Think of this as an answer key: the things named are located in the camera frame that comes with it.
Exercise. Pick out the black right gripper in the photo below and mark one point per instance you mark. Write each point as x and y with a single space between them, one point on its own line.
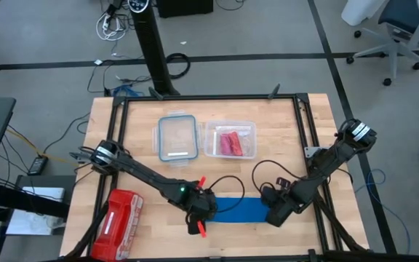
286 209

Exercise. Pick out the white bin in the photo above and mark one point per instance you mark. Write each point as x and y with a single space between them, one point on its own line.
358 11

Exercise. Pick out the clear zip bag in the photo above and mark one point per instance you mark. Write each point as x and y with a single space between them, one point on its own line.
244 140

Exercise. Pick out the black side shelf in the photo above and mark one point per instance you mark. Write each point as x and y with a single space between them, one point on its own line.
46 180

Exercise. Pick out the pink bandage roll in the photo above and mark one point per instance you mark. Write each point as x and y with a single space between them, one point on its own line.
225 145

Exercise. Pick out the grey metal bracket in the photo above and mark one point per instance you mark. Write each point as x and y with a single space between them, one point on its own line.
310 151

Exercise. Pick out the black tower fan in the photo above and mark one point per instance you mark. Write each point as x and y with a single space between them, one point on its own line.
151 43

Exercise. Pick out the clear lid blue rim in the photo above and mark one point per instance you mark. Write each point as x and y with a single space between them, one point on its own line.
178 138

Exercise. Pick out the grey blue office chair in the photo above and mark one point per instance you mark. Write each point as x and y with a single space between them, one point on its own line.
395 43

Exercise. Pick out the white paper sheet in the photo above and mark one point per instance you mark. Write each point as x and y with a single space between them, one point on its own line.
31 223

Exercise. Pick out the blue bandage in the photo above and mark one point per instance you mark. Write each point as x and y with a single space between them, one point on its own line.
242 211

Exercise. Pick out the black frame clamp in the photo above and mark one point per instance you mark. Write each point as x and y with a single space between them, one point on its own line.
155 94
274 91

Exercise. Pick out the red plastic case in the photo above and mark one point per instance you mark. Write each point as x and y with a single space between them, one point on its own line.
116 225

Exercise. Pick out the black box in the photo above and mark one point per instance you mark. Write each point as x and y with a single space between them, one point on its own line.
184 7

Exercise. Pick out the white flat box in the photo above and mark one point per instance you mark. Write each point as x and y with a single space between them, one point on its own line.
42 194

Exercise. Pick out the clear plastic container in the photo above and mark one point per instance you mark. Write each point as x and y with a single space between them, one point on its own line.
209 149

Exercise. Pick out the red bandage roll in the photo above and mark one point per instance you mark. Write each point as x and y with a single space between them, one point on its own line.
236 143

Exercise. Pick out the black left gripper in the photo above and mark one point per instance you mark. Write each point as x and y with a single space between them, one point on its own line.
200 205

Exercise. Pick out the black power adapter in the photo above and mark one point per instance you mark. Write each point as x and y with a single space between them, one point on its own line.
38 165

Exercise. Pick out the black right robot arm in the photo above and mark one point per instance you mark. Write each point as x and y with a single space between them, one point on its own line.
333 156

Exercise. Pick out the black aluminium table frame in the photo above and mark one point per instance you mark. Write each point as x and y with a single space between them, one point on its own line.
213 97

